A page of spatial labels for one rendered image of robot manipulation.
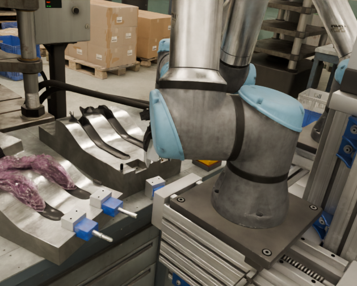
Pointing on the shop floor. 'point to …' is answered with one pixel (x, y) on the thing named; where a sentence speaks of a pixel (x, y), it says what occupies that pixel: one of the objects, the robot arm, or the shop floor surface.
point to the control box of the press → (60, 40)
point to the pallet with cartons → (151, 35)
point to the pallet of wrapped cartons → (106, 41)
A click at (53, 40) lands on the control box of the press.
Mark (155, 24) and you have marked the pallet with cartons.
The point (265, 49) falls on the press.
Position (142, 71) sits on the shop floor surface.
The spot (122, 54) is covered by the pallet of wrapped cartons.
